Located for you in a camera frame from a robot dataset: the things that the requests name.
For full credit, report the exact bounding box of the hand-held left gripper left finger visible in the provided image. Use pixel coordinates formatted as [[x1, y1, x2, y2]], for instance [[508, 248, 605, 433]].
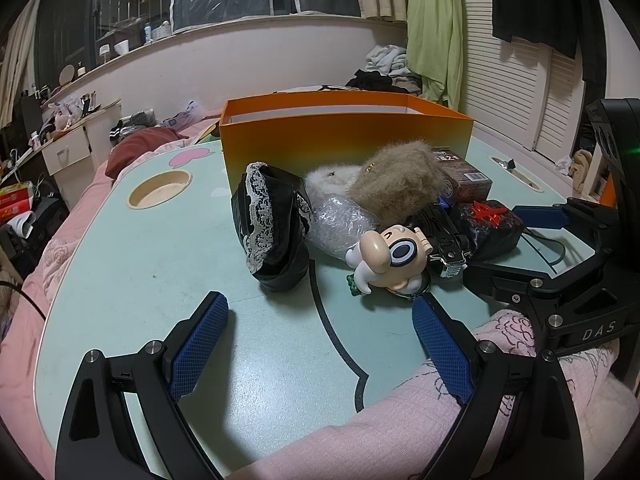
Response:
[[55, 291, 231, 480]]

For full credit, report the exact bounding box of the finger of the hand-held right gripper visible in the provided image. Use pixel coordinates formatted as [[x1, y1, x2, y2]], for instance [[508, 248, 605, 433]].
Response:
[[462, 245, 626, 313], [514, 197, 623, 247]]

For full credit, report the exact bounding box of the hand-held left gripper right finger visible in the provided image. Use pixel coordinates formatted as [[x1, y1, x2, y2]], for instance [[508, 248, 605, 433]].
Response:
[[411, 294, 583, 480]]

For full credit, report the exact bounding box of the dark packet with red print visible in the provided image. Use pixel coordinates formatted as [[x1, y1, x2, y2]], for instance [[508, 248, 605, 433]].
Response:
[[450, 200, 526, 262]]

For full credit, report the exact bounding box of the toy race car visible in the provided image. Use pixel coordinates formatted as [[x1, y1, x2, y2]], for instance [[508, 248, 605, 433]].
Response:
[[414, 202, 474, 279]]

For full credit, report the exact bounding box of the brown printed box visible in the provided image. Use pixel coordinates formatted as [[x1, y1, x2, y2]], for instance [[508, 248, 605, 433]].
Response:
[[430, 147, 494, 207]]

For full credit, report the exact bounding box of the black leather lace boot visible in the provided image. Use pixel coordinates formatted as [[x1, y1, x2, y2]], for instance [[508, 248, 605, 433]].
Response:
[[231, 161, 317, 292]]

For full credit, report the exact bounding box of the clear bubble wrap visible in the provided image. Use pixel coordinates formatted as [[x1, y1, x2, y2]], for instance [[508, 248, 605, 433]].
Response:
[[305, 195, 387, 264]]

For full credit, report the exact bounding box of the white fluffy pom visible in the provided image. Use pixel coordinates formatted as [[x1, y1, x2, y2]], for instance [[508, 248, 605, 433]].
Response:
[[303, 165, 367, 202]]

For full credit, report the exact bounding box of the orange cardboard box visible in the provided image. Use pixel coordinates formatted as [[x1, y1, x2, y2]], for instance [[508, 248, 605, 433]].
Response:
[[219, 92, 475, 197]]

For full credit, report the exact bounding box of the mint green cartoon desktop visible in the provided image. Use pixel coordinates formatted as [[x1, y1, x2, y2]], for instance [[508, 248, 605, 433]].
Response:
[[32, 135, 621, 480]]

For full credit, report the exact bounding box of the cartoon figure toy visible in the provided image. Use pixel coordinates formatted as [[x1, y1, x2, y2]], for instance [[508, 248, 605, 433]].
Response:
[[345, 224, 435, 302]]

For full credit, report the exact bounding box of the white louvred closet door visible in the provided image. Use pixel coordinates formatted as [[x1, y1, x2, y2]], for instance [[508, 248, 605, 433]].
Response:
[[460, 0, 601, 162]]

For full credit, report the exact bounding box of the brown fluffy pom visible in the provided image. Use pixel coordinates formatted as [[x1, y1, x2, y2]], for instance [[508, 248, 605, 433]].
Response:
[[346, 141, 449, 227]]

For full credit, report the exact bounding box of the pink blanket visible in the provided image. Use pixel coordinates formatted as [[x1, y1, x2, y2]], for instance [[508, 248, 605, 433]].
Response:
[[0, 120, 222, 461]]

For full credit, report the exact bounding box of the dark red pillow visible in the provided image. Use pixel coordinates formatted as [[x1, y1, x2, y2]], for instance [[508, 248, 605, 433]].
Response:
[[105, 127, 189, 181]]

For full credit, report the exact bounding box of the black hanging garment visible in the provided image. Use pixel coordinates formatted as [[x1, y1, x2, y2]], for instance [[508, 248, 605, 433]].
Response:
[[491, 0, 609, 86]]

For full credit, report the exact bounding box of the light green hanging garment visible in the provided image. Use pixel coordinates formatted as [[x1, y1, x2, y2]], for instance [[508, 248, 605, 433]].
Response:
[[406, 0, 466, 111]]

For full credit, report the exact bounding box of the pile of black clothes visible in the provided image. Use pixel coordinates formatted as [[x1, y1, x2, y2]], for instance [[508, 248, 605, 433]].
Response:
[[345, 69, 426, 95]]

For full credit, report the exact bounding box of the pile of white clothes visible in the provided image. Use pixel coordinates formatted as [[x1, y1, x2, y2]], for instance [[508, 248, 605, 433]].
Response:
[[365, 44, 409, 76]]

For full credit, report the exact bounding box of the black striped garment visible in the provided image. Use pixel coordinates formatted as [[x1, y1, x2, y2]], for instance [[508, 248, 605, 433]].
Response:
[[107, 110, 162, 147]]

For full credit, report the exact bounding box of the red tissue box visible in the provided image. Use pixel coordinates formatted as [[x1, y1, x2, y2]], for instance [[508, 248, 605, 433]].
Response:
[[0, 182, 35, 226]]

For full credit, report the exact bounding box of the white drawer cabinet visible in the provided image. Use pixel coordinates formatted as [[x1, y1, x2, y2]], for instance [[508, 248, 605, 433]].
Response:
[[41, 99, 124, 177]]

